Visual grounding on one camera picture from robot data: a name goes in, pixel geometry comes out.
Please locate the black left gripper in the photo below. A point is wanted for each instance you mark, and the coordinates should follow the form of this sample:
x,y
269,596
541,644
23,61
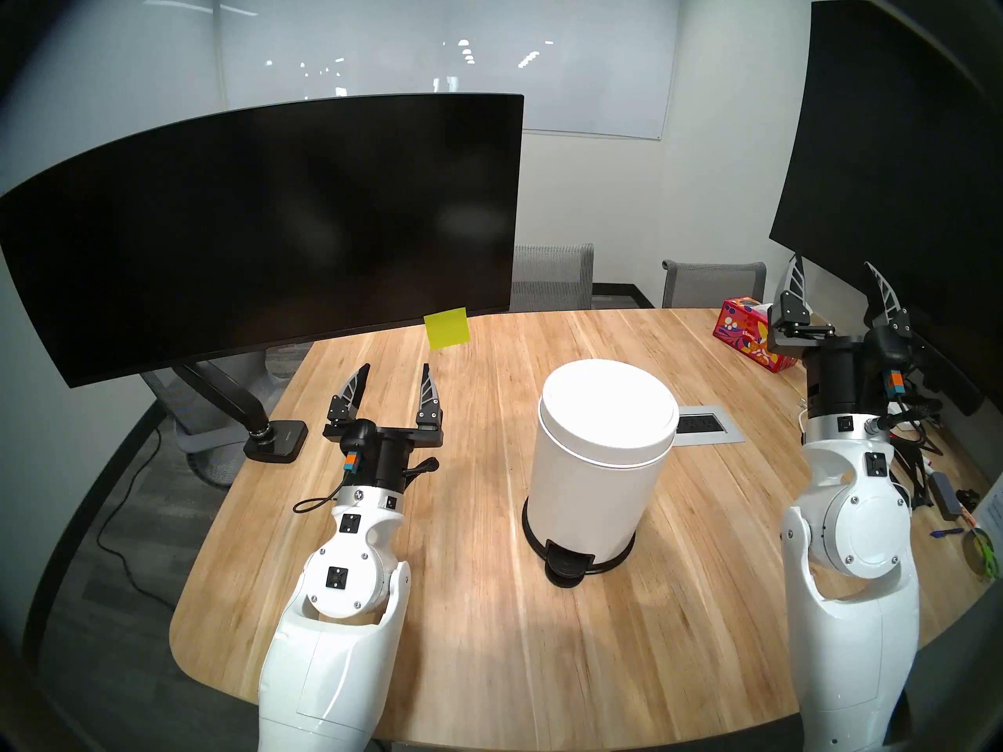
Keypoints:
x,y
388,464

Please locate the yellow sticky note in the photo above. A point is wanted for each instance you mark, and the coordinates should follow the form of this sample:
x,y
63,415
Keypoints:
x,y
447,329

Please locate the black wall-mounted screen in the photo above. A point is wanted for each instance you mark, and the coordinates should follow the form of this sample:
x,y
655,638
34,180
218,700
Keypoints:
x,y
878,171

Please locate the colourful red tissue box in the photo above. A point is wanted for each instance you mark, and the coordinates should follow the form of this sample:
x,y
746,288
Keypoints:
x,y
740,331

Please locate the grey ribbed office chair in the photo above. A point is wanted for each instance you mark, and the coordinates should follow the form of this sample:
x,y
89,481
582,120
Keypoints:
x,y
552,276

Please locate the glass whiteboard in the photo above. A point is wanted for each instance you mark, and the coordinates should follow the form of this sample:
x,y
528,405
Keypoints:
x,y
548,69

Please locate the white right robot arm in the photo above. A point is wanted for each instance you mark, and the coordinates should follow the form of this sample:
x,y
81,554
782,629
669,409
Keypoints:
x,y
854,664

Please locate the grey mesh office chair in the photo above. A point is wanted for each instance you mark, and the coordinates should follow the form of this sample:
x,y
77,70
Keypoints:
x,y
709,284

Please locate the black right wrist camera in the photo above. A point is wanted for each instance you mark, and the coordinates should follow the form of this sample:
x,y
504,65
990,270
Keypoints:
x,y
893,355

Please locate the green scissors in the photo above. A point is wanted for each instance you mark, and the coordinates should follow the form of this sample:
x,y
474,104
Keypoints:
x,y
983,554

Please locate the silver table outlet panel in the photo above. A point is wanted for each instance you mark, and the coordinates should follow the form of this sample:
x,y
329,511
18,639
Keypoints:
x,y
709,425

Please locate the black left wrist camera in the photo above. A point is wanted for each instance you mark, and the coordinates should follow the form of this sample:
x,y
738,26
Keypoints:
x,y
362,433

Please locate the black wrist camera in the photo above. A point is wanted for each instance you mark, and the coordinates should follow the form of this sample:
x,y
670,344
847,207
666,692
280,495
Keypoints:
x,y
362,433
893,355

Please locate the black folding stand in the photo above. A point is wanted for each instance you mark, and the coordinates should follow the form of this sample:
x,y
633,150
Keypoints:
x,y
918,464

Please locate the white pedal trash can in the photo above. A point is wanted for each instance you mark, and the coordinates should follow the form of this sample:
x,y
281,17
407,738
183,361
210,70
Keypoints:
x,y
595,460

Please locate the white paper sheet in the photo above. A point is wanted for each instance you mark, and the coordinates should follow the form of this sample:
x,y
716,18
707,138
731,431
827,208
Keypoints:
x,y
995,515

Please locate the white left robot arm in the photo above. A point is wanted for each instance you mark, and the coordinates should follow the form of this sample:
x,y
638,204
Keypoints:
x,y
329,680

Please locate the grey adapter dongle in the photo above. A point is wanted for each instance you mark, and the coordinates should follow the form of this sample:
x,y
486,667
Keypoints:
x,y
944,493

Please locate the small black clip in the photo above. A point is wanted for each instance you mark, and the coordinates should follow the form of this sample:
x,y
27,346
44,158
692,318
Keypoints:
x,y
968,498

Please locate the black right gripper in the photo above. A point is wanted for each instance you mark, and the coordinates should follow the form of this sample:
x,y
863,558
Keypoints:
x,y
842,382

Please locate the curved black desk monitor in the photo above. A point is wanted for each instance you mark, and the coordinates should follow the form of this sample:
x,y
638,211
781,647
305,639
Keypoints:
x,y
274,225

